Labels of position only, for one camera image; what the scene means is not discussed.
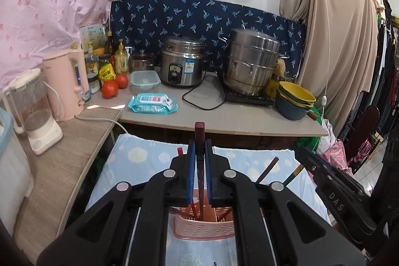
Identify white power cord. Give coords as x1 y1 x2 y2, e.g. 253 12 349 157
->
42 81 130 137

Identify steel rice cooker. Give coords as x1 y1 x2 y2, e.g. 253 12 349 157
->
160 36 209 88

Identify small white jar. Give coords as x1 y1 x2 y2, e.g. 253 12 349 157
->
87 73 101 94

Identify pink floral cloth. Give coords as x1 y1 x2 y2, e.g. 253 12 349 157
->
316 141 354 176

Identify potato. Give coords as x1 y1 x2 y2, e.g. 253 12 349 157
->
275 58 287 77

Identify black induction cooker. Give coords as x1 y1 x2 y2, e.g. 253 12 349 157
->
218 73 276 106

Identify steel steamer pot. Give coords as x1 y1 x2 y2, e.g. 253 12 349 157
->
222 28 289 96

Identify white cable with switch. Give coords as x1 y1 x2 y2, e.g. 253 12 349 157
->
310 0 331 117

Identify white storage box blue rim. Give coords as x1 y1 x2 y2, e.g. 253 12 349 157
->
0 107 34 237

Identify wooden counter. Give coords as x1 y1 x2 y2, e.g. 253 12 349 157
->
14 71 329 265

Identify yellow oil bottle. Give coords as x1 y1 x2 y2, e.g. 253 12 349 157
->
114 39 129 74

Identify dark blue bowl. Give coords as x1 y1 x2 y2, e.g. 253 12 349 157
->
274 96 314 121

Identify small steel pot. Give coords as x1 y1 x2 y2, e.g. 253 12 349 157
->
129 49 156 73

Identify red tomato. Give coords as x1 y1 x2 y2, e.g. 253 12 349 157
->
102 81 119 99
115 73 129 89

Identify blue wet wipes packet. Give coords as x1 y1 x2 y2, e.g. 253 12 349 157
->
128 93 179 114

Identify green bowl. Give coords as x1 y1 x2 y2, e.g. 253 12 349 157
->
276 91 315 109

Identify dark red chopstick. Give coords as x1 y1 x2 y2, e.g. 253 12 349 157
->
195 122 209 220
217 157 279 222

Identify jar with yellow label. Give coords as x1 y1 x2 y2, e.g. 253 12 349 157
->
98 54 116 82

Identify pink perforated utensil holder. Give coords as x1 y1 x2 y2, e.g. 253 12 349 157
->
168 189 238 240

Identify navy floral cloth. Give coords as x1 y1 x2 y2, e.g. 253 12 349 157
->
109 0 307 80

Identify green bag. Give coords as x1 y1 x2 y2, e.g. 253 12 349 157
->
296 105 323 151

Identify black power cord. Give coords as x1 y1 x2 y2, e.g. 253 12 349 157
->
182 71 225 111

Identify yellow bowl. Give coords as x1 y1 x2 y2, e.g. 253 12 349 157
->
278 81 317 103

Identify pink electric kettle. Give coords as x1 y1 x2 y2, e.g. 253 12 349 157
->
42 49 91 122

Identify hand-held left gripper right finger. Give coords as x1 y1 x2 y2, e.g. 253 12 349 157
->
204 139 365 266

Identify clear lidded food container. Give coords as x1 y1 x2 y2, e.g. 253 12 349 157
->
130 70 162 95

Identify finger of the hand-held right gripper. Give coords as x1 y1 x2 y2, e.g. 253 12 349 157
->
307 146 364 189
294 145 336 189

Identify white cloth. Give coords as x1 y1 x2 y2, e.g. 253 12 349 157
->
318 118 335 154

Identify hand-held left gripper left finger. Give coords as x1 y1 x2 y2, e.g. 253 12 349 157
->
37 140 197 266

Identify hanging clothes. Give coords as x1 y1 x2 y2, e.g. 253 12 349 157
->
358 0 399 167

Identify cream blender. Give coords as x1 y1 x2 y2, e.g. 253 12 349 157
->
2 68 64 156

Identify clear glass bottle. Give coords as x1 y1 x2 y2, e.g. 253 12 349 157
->
85 42 99 75

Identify blue planet print tablecloth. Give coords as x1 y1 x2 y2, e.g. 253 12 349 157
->
84 133 332 266

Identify green chopstick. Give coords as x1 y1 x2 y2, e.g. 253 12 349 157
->
282 164 304 186

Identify dark wooden chair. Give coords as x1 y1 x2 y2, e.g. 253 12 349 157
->
337 105 384 176

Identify white carton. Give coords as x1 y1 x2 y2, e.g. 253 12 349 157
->
79 23 107 50

